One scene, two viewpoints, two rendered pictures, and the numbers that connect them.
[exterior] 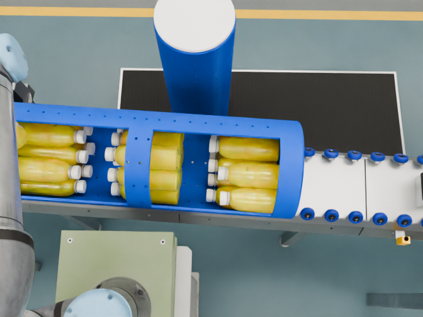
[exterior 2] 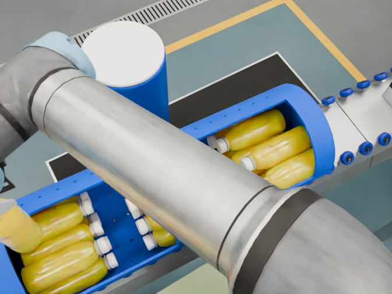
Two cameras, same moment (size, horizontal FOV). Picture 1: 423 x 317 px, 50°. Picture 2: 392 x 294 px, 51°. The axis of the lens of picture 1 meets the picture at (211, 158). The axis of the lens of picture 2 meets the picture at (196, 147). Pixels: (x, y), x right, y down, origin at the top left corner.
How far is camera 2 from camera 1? 0.43 m
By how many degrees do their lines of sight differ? 16
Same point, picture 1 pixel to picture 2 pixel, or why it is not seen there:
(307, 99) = (226, 105)
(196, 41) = (139, 72)
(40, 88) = not seen: outside the picture
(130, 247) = not seen: hidden behind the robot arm
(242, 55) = not seen: hidden behind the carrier
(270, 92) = (193, 114)
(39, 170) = (64, 263)
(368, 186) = (354, 120)
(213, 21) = (143, 49)
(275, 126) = (272, 94)
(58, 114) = (58, 190)
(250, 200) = (290, 172)
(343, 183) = (333, 129)
